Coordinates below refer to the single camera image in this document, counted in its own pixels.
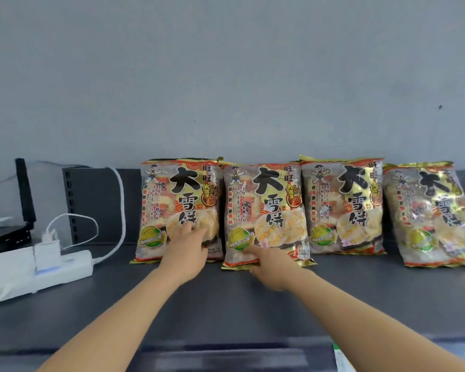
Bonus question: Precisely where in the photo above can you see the person's right hand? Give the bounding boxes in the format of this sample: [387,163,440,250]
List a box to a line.
[242,243,307,293]

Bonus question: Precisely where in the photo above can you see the large white power adapter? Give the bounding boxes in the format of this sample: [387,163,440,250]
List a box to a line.
[0,247,36,297]

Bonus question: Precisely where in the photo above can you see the dark grey metal shelf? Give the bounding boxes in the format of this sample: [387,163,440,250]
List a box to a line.
[0,166,465,372]

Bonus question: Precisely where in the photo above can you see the black router with antennas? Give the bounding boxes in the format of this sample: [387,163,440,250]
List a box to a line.
[0,158,37,256]

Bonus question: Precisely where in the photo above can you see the thin white charger cable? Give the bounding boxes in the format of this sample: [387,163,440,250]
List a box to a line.
[42,212,100,251]

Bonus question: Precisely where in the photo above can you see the person's right forearm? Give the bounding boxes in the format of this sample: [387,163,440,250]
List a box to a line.
[286,269,465,372]

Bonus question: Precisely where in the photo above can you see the thick white cable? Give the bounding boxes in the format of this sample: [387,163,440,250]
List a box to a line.
[91,166,127,265]

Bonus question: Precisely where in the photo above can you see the person's left hand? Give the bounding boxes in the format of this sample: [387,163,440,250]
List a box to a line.
[157,222,209,285]

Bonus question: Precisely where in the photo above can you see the white power strip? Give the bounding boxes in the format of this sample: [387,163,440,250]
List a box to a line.
[0,250,94,309]

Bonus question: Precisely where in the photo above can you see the big rice cracker bag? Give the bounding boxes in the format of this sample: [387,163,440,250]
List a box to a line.
[299,154,386,255]
[219,160,318,271]
[382,161,465,268]
[130,158,224,264]

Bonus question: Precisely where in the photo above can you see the small white charger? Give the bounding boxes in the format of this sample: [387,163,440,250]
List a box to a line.
[34,228,62,272]

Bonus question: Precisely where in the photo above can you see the person's left forearm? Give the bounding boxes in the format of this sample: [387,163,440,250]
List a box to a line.
[37,267,179,372]

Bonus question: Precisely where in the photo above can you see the yellow green price label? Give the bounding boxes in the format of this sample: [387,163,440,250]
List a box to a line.
[332,344,358,372]

